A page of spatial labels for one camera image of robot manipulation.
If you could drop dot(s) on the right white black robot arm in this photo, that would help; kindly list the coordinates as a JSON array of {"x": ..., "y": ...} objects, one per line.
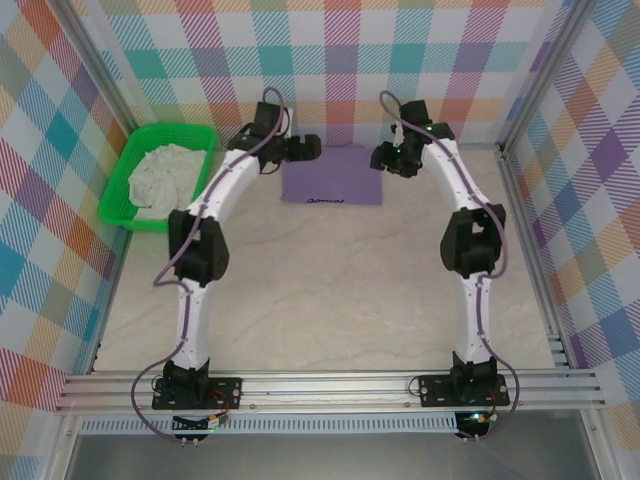
[{"x": 475, "y": 310}]

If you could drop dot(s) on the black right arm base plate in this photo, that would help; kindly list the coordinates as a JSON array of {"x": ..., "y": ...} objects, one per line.
[{"x": 432, "y": 390}]

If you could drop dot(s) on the white crumpled t-shirt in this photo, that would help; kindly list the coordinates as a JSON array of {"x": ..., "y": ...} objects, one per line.
[{"x": 165, "y": 175}]

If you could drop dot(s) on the wide aluminium mounting rail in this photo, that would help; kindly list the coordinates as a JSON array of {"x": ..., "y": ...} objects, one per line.
[{"x": 325, "y": 387}]

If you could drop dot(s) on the purple t-shirt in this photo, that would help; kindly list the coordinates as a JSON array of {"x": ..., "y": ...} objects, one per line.
[{"x": 330, "y": 180}]

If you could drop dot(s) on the green plastic basket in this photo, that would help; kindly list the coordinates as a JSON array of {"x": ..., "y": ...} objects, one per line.
[{"x": 120, "y": 170}]

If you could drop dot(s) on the aluminium frame post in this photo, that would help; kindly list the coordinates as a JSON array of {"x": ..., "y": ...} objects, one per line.
[
  {"x": 540, "y": 70},
  {"x": 100, "y": 65}
]

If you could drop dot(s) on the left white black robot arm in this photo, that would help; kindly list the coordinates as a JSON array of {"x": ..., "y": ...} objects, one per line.
[{"x": 192, "y": 320}]

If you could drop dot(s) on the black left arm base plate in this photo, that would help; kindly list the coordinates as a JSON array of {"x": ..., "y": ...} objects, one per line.
[{"x": 225, "y": 392}]

